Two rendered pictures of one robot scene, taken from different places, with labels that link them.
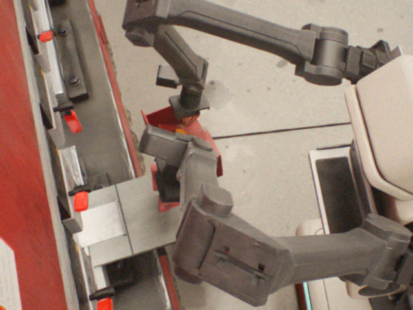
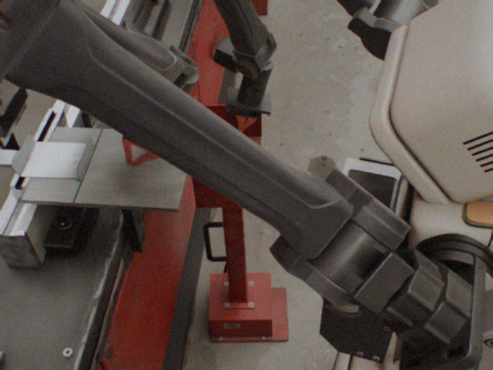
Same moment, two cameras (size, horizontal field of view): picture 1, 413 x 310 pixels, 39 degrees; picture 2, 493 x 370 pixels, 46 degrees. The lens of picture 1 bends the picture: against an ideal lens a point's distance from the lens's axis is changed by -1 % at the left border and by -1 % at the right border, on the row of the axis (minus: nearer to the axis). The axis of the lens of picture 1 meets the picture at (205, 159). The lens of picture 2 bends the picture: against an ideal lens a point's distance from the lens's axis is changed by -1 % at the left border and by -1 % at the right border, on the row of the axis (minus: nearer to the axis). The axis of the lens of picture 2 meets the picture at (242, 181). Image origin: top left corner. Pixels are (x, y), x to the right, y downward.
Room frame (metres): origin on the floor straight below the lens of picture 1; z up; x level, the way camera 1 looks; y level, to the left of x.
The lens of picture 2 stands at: (-0.03, -0.26, 1.70)
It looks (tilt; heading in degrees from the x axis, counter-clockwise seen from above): 47 degrees down; 17
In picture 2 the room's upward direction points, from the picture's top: 3 degrees counter-clockwise
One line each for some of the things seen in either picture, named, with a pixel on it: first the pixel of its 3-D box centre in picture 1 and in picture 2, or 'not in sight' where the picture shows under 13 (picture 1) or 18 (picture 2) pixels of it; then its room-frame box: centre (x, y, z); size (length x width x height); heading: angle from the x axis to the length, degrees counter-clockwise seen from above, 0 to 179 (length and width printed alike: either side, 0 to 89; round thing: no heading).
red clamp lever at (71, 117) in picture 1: (68, 118); not in sight; (0.72, 0.27, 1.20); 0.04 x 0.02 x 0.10; 99
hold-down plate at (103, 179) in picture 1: (110, 228); (83, 187); (0.60, 0.25, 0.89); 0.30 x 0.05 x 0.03; 9
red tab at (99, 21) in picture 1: (100, 23); (216, 38); (1.59, 0.31, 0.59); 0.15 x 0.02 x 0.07; 9
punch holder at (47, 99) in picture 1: (28, 103); not in sight; (0.73, 0.33, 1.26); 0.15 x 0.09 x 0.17; 9
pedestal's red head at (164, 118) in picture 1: (182, 143); (229, 150); (0.90, 0.06, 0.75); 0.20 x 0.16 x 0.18; 15
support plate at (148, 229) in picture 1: (142, 213); (112, 166); (0.58, 0.16, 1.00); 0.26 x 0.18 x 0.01; 99
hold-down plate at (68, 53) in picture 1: (70, 59); (147, 26); (1.16, 0.34, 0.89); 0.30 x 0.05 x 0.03; 9
